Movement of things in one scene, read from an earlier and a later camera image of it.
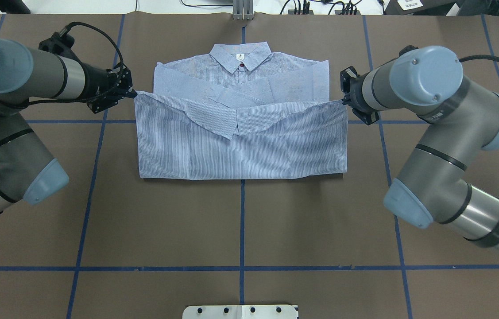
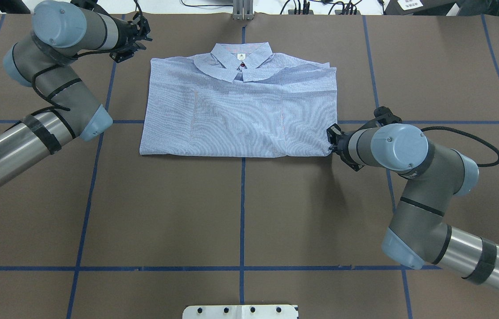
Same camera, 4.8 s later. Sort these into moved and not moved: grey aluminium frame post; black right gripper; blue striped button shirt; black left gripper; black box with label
Moved: black left gripper; black right gripper; blue striped button shirt
Not moved: black box with label; grey aluminium frame post
